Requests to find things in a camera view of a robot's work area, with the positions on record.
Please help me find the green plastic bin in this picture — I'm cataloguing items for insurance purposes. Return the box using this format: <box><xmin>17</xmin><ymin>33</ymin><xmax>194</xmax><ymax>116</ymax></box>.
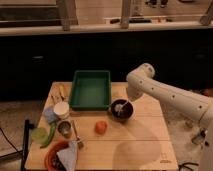
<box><xmin>69</xmin><ymin>70</ymin><xmax>111</xmax><ymax>111</ymax></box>

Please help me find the metal can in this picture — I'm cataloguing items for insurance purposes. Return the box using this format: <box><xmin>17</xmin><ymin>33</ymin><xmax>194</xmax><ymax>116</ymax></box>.
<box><xmin>58</xmin><ymin>121</ymin><xmax>71</xmax><ymax>138</ymax></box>

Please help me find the light green cup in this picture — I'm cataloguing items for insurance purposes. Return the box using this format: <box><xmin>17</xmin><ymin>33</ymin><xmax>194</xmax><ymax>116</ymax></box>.
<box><xmin>31</xmin><ymin>127</ymin><xmax>48</xmax><ymax>144</ymax></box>

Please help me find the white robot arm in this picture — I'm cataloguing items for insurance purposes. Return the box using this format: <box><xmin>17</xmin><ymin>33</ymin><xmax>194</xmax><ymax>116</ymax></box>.
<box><xmin>126</xmin><ymin>63</ymin><xmax>213</xmax><ymax>171</ymax></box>

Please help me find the metal spoon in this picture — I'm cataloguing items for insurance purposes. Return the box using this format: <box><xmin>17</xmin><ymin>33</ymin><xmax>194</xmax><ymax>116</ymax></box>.
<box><xmin>72</xmin><ymin>121</ymin><xmax>84</xmax><ymax>149</ymax></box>

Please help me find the black stand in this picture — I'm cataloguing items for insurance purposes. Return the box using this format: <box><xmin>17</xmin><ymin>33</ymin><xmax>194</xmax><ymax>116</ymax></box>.
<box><xmin>20</xmin><ymin>120</ymin><xmax>34</xmax><ymax>171</ymax></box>

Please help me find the grey cloth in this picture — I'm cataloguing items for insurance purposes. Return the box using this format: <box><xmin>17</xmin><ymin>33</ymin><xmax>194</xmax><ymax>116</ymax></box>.
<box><xmin>57</xmin><ymin>141</ymin><xmax>78</xmax><ymax>171</ymax></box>

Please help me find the white paper cup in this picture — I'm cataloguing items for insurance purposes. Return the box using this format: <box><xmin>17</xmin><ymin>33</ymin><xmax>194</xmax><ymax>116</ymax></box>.
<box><xmin>53</xmin><ymin>101</ymin><xmax>69</xmax><ymax>119</ymax></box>

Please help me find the red tomato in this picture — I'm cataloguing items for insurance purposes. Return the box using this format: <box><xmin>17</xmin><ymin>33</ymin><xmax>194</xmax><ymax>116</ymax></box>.
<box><xmin>95</xmin><ymin>121</ymin><xmax>107</xmax><ymax>135</ymax></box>

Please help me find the yellow banana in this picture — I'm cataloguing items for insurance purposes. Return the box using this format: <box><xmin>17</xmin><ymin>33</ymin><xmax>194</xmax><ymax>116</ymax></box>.
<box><xmin>59</xmin><ymin>84</ymin><xmax>68</xmax><ymax>101</ymax></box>

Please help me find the blue sponge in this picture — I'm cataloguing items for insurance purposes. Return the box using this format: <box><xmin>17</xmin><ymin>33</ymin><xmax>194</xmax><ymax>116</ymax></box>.
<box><xmin>43</xmin><ymin>106</ymin><xmax>58</xmax><ymax>124</ymax></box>

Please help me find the purple bowl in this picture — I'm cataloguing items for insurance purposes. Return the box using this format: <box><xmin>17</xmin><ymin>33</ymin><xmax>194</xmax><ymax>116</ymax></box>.
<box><xmin>110</xmin><ymin>99</ymin><xmax>134</xmax><ymax>122</ymax></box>

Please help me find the orange bowl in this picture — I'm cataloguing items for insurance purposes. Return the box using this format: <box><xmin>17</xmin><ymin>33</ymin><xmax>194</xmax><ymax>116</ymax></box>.
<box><xmin>44</xmin><ymin>141</ymin><xmax>67</xmax><ymax>171</ymax></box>

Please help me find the green pepper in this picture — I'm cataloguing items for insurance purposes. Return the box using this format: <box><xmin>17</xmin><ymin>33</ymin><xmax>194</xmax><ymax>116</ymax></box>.
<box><xmin>40</xmin><ymin>122</ymin><xmax>57</xmax><ymax>148</ymax></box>

